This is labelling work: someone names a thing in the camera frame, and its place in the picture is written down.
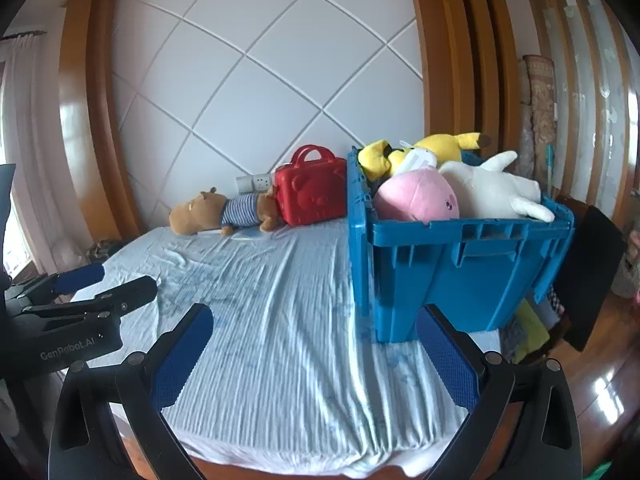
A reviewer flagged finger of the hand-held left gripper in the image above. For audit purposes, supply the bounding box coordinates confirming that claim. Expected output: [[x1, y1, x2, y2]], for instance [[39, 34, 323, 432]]
[[20, 275, 159, 328], [7, 264, 107, 307]]

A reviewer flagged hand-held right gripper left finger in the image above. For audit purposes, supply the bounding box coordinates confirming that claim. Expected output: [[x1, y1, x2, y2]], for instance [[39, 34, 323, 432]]
[[47, 303, 215, 480]]

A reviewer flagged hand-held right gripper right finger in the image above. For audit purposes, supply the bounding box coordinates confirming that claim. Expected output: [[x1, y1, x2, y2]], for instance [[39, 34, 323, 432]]
[[415, 304, 585, 480]]

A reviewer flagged blue plastic crate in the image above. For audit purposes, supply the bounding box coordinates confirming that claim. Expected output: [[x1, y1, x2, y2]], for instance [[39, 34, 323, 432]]
[[347, 147, 576, 346]]

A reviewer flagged pink plush toy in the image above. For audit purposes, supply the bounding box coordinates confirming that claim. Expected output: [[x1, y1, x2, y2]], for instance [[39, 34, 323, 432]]
[[374, 169, 460, 221]]

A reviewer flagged white and green plush toy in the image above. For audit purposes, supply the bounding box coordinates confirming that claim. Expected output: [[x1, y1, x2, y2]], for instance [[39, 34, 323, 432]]
[[439, 151, 556, 222]]

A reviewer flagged yellow-green cloth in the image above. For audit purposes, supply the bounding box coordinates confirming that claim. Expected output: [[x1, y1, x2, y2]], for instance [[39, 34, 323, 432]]
[[511, 304, 550, 358]]

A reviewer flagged light blue bed sheet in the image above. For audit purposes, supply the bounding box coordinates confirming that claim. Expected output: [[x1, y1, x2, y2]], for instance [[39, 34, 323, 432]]
[[70, 217, 501, 478]]

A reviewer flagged brown bear plush striped shirt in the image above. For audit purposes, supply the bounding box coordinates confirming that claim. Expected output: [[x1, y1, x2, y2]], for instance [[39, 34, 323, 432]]
[[169, 187, 281, 236]]

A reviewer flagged checkered cloth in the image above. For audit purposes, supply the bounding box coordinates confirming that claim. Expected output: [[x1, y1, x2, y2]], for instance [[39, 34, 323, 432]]
[[547, 289, 567, 322]]

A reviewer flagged white curtain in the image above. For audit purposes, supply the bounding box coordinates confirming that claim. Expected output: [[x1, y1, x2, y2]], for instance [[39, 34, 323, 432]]
[[0, 32, 57, 281]]

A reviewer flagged black chair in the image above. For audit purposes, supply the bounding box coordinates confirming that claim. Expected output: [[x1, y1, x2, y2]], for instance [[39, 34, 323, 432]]
[[555, 205, 624, 352]]

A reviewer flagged red toy suitcase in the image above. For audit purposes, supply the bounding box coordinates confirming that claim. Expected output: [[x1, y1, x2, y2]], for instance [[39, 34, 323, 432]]
[[274, 145, 348, 226]]

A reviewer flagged yellow plush toy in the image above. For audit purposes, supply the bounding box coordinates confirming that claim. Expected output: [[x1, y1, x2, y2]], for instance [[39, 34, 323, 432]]
[[359, 132, 493, 181]]

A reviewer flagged rolled patterned carpet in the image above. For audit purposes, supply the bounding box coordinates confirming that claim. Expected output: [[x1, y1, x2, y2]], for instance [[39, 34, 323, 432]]
[[520, 55, 557, 191]]

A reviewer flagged white wall socket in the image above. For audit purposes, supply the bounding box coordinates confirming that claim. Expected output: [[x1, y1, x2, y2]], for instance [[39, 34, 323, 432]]
[[236, 174, 274, 194]]

